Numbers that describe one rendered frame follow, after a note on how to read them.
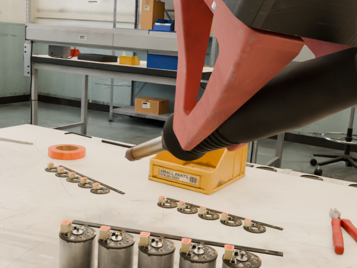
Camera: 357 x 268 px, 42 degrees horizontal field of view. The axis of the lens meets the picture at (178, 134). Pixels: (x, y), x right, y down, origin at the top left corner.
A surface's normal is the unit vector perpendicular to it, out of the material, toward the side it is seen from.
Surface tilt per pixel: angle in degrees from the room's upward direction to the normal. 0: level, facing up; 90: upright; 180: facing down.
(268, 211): 0
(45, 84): 90
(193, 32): 100
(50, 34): 90
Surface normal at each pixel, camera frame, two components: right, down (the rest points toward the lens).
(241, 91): 0.18, 0.90
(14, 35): 0.88, 0.15
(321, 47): -0.84, -0.08
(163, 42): -0.47, 0.14
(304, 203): 0.07, -0.98
